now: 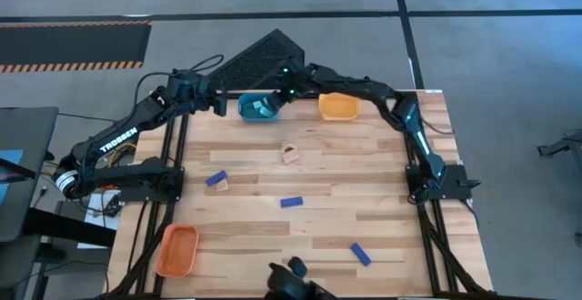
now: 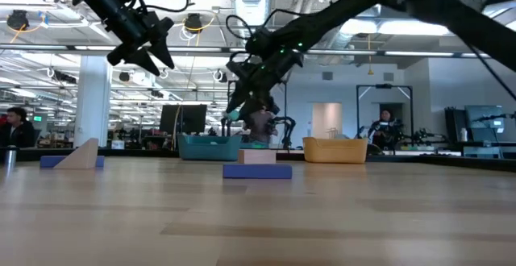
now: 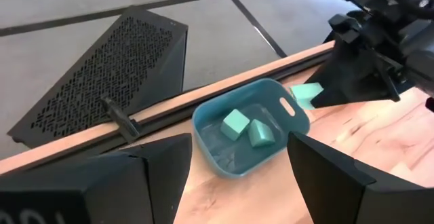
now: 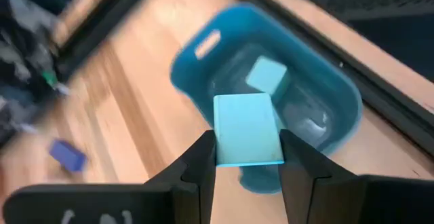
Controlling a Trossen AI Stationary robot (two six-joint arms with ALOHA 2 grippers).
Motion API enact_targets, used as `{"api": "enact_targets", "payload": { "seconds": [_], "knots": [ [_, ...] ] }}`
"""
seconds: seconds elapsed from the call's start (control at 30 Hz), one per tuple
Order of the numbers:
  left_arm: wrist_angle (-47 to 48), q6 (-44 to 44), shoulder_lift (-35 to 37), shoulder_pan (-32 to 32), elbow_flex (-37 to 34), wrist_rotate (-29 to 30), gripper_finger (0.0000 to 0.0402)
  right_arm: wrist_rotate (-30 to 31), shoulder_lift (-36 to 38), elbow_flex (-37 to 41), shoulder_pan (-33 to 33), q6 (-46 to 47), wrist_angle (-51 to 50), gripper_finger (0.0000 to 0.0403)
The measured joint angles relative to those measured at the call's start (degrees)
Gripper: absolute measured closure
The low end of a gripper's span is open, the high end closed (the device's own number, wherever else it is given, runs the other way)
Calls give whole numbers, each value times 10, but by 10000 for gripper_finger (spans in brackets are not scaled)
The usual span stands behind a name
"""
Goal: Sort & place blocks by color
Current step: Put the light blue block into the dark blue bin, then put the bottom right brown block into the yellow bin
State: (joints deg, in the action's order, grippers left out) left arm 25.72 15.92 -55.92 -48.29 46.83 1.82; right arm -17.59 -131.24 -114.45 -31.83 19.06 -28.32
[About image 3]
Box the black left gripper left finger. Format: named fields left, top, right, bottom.
left=0, top=133, right=193, bottom=224

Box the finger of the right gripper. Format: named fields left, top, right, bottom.
left=309, top=63, right=401, bottom=109
left=304, top=41, right=361, bottom=90

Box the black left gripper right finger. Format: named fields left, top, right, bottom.
left=287, top=131, right=434, bottom=224

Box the mint green block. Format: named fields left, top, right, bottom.
left=220, top=109, right=251, bottom=142
left=289, top=82, right=325, bottom=111
left=247, top=118, right=277, bottom=149

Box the teal plastic bin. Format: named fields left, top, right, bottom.
left=192, top=77, right=311, bottom=179

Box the black perforated computer case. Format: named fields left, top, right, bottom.
left=6, top=5, right=189, bottom=149

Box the black rail clamp bracket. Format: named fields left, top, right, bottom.
left=100, top=96, right=142, bottom=144

